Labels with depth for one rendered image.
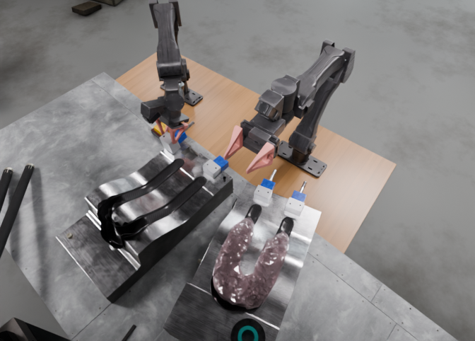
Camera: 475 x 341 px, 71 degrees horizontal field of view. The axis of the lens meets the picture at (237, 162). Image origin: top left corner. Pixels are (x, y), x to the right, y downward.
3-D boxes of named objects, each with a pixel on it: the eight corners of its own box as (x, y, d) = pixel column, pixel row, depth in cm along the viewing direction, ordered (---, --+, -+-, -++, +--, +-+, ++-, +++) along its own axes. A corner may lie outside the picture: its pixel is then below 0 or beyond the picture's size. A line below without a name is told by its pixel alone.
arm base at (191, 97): (191, 93, 135) (202, 83, 138) (155, 73, 142) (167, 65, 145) (193, 107, 141) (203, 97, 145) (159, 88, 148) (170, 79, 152)
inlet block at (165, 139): (190, 124, 121) (186, 114, 117) (200, 130, 119) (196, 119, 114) (164, 147, 116) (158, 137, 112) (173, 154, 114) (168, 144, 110)
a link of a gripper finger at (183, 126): (170, 149, 108) (173, 124, 103) (156, 139, 111) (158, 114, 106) (186, 143, 113) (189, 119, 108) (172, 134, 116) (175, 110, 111)
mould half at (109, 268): (183, 152, 127) (177, 128, 116) (233, 192, 116) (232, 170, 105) (63, 245, 105) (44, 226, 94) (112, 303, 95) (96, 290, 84)
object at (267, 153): (255, 168, 70) (279, 140, 74) (228, 152, 72) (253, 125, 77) (254, 185, 75) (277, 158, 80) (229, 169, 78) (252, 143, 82)
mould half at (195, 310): (246, 190, 117) (247, 172, 108) (318, 219, 110) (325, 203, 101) (169, 334, 90) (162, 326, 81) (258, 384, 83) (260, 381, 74)
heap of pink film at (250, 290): (241, 214, 105) (241, 201, 99) (295, 236, 100) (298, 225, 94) (201, 291, 91) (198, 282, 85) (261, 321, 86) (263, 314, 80)
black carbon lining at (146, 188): (179, 159, 116) (174, 141, 108) (211, 186, 110) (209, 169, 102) (92, 227, 101) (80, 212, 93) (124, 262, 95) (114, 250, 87)
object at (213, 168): (230, 152, 119) (230, 142, 114) (240, 159, 117) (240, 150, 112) (203, 174, 113) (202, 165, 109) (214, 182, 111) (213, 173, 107)
